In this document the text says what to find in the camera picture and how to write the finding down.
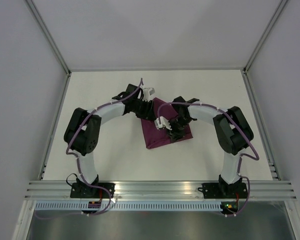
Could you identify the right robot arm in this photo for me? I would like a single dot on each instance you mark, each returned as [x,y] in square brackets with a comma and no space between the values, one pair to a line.
[233,133]

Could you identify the slotted white cable duct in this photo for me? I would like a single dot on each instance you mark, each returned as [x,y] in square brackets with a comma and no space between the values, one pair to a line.
[144,206]

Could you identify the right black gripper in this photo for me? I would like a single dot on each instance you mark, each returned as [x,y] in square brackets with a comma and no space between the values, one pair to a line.
[174,135]

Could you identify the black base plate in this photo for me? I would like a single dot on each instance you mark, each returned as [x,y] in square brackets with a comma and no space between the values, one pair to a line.
[82,191]
[211,191]

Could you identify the left aluminium frame post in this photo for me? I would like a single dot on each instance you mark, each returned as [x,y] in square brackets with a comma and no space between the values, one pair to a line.
[47,35]

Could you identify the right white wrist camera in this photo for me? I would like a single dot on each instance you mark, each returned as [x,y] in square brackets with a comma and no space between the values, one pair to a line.
[162,123]

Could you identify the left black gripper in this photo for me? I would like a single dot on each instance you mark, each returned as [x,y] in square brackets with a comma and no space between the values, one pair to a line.
[147,114]

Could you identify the aluminium frame post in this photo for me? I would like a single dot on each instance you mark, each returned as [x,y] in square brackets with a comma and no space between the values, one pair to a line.
[265,34]
[47,35]

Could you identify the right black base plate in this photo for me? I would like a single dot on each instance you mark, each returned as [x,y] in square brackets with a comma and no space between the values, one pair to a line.
[211,191]

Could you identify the purple cloth napkin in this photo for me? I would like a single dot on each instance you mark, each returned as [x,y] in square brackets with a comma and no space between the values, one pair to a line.
[155,138]

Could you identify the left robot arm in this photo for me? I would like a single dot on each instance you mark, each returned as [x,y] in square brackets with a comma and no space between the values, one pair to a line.
[83,130]

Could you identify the aluminium mounting rail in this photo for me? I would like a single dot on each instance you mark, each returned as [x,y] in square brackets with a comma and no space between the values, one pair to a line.
[264,190]

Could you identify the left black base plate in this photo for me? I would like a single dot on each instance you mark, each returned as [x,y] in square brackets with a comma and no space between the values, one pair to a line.
[82,191]

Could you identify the right aluminium frame post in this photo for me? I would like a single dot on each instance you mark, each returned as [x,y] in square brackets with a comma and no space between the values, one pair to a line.
[265,34]

